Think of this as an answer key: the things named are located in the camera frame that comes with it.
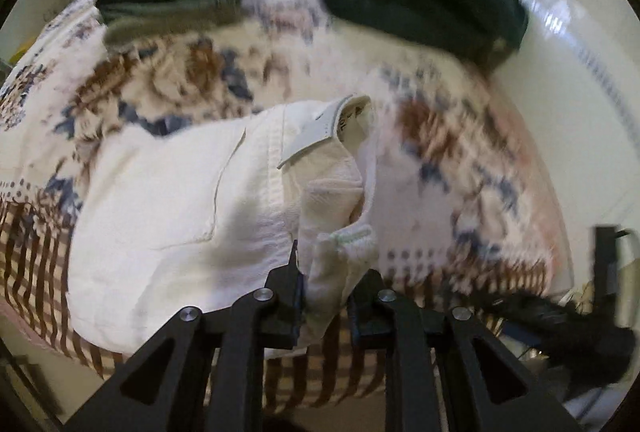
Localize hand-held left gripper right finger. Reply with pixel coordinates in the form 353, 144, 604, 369
347, 269, 584, 432

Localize bed with floral sheet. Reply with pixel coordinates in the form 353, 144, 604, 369
0, 0, 573, 410

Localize white pants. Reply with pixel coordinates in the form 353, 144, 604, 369
67, 94, 382, 361

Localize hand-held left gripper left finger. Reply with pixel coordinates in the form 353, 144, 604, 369
65, 239, 306, 432

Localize white headboard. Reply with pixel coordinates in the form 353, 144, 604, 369
442, 0, 640, 225

